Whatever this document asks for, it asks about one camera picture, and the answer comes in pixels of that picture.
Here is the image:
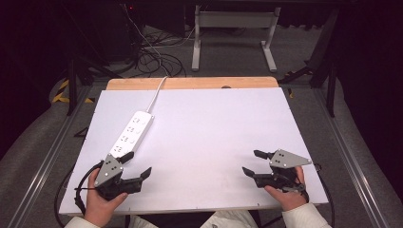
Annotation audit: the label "metal floor rail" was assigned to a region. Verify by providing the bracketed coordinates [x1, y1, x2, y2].
[312, 88, 393, 228]
[6, 85, 93, 228]

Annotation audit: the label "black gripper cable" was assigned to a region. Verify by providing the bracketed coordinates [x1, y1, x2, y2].
[311, 162, 336, 228]
[53, 159, 106, 228]

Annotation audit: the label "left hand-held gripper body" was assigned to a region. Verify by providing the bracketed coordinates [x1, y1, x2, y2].
[93, 153, 144, 201]

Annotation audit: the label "white power strip cable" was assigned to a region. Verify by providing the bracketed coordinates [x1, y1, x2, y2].
[122, 3, 169, 114]

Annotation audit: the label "white power strip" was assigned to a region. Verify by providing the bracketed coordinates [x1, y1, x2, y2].
[108, 110, 156, 160]

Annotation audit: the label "white metal table frame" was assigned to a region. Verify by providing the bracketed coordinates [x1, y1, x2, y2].
[190, 5, 282, 73]

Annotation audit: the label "person's legs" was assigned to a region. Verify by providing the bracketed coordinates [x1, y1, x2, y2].
[127, 210, 259, 228]

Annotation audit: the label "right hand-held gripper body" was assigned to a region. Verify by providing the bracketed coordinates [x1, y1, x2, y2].
[253, 148, 314, 193]

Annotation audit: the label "black metal stand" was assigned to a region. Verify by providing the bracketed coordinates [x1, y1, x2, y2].
[278, 9, 340, 119]
[64, 47, 125, 117]

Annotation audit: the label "tangle of black floor cables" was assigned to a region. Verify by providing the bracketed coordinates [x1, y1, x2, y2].
[134, 24, 188, 79]

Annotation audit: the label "person's right hand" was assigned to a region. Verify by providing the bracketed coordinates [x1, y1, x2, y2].
[263, 165, 310, 213]

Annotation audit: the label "person's left hand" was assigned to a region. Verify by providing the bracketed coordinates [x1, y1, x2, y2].
[83, 167, 129, 228]

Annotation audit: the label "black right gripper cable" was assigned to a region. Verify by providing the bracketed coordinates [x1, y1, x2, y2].
[311, 162, 336, 228]

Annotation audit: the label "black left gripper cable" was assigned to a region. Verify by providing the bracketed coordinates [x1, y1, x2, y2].
[53, 159, 106, 228]

